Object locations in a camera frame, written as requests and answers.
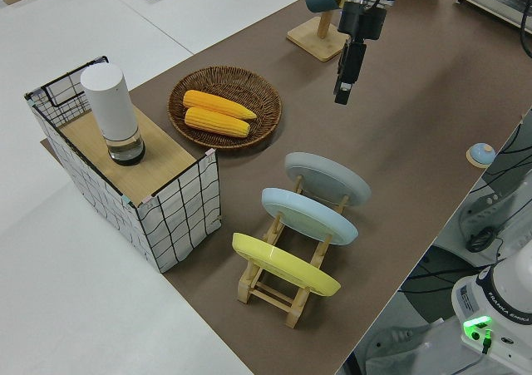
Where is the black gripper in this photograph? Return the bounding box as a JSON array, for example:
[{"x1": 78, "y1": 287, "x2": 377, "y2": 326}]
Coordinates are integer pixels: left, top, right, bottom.
[{"x1": 333, "y1": 7, "x2": 388, "y2": 106}]

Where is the gray plate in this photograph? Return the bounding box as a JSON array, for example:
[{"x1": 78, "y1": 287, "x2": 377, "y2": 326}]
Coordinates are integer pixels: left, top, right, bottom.
[{"x1": 283, "y1": 151, "x2": 372, "y2": 210}]

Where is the light blue plate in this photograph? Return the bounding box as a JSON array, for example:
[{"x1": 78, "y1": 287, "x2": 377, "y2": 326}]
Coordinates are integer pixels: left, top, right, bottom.
[{"x1": 260, "y1": 187, "x2": 360, "y2": 247}]

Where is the yellow plate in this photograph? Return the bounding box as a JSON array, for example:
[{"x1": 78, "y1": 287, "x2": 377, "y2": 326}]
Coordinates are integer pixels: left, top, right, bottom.
[{"x1": 231, "y1": 232, "x2": 342, "y2": 298}]

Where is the wooden plate rack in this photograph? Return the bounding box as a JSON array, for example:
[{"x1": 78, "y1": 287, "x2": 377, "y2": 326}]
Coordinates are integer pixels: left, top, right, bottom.
[{"x1": 236, "y1": 174, "x2": 351, "y2": 329}]

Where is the wooden mug stand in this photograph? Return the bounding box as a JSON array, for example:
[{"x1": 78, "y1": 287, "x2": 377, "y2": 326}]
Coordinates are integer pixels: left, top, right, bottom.
[{"x1": 285, "y1": 8, "x2": 352, "y2": 63}]

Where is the brown table mat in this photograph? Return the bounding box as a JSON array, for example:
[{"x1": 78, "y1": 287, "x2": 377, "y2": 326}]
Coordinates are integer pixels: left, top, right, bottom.
[{"x1": 39, "y1": 0, "x2": 532, "y2": 375}]

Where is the brown wicker basket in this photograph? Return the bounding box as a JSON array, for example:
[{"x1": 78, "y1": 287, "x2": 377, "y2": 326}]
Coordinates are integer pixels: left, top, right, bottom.
[{"x1": 167, "y1": 65, "x2": 284, "y2": 150}]

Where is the yellow corn cob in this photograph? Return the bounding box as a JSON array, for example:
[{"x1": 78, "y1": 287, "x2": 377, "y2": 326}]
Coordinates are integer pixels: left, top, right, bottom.
[
  {"x1": 182, "y1": 90, "x2": 258, "y2": 121},
  {"x1": 184, "y1": 106, "x2": 252, "y2": 138}
]

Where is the blue call bell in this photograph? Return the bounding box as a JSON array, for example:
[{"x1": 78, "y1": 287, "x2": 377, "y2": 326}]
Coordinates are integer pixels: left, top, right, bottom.
[{"x1": 465, "y1": 142, "x2": 495, "y2": 169}]

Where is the wooden board lid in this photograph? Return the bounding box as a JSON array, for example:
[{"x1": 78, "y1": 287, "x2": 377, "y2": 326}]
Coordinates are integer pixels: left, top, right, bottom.
[{"x1": 57, "y1": 104, "x2": 199, "y2": 198}]

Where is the grid pattern storage box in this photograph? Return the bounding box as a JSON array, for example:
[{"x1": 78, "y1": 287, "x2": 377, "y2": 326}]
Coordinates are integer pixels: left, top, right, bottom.
[{"x1": 23, "y1": 54, "x2": 221, "y2": 274}]

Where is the white cylindrical bottle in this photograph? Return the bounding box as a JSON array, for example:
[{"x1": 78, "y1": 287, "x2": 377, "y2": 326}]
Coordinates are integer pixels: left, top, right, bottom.
[{"x1": 80, "y1": 62, "x2": 146, "y2": 167}]

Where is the green plug connector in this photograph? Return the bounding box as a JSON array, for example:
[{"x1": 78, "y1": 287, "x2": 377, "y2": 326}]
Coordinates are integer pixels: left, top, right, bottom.
[{"x1": 480, "y1": 328, "x2": 495, "y2": 355}]

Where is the coiled black cable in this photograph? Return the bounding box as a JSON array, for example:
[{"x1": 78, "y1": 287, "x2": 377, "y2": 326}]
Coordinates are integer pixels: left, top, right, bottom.
[{"x1": 465, "y1": 226, "x2": 496, "y2": 254}]

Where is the black pedestal base plate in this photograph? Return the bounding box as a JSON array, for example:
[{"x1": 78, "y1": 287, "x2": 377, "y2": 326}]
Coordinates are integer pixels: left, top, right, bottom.
[{"x1": 397, "y1": 245, "x2": 500, "y2": 325}]

